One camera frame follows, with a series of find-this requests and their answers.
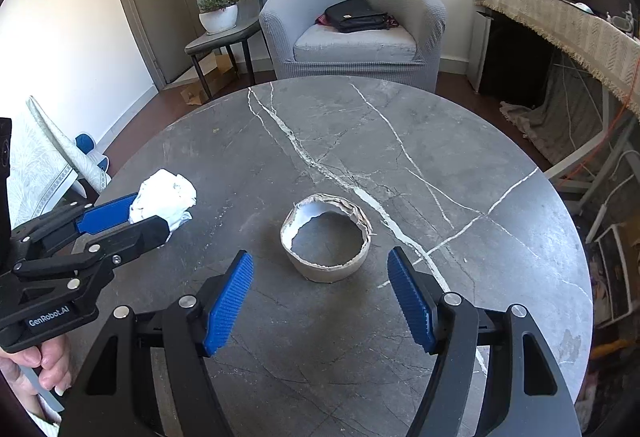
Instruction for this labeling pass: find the cardboard tape roll core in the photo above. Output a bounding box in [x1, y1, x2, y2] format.
[280, 193, 373, 284]

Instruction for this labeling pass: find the person's left hand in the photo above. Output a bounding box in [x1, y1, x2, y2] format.
[1, 335, 72, 405]

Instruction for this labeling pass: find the black bag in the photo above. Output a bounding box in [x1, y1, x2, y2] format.
[324, 0, 390, 33]

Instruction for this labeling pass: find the white sleeve forearm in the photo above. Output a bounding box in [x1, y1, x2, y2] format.
[25, 395, 62, 437]

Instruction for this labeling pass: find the black camera module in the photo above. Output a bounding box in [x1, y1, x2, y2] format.
[0, 117, 12, 242]

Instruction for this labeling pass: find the beige fringed desk cloth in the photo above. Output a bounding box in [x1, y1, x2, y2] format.
[474, 0, 639, 114]

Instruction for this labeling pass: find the grey dining chair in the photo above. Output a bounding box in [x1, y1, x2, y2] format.
[184, 0, 264, 100]

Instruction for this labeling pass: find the white tissue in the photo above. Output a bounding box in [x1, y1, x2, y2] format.
[128, 169, 196, 237]

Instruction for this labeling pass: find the flat cardboard box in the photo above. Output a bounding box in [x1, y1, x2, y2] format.
[176, 53, 236, 105]

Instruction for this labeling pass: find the patterned green tablecloth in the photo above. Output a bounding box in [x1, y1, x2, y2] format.
[8, 98, 111, 228]

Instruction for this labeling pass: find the potted green bonsai plant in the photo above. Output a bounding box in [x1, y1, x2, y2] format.
[197, 0, 292, 36]

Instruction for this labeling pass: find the grey armchair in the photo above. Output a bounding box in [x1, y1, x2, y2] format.
[259, 0, 447, 91]

